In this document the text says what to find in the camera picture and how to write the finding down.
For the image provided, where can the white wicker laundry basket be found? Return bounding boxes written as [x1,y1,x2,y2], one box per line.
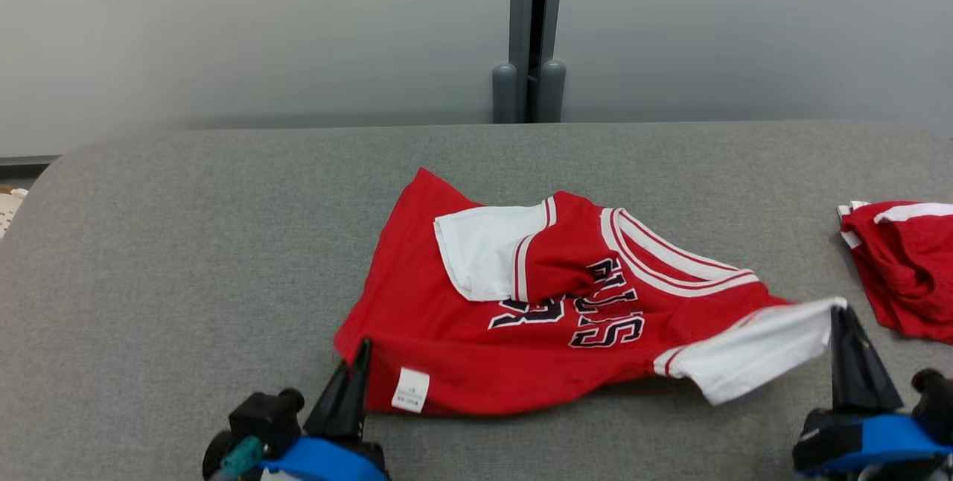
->
[0,187,29,240]

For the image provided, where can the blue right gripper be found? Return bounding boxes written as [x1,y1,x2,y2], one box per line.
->
[793,306,953,477]

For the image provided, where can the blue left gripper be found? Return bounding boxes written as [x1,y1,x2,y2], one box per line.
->
[257,338,389,481]

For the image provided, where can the red shorts with white stripe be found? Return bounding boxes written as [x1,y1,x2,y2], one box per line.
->
[836,200,953,345]

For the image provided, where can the teal left camera connector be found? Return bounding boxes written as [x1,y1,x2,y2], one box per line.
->
[216,436,266,481]

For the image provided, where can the red jersey with white sleeves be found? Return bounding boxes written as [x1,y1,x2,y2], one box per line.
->
[333,167,848,416]

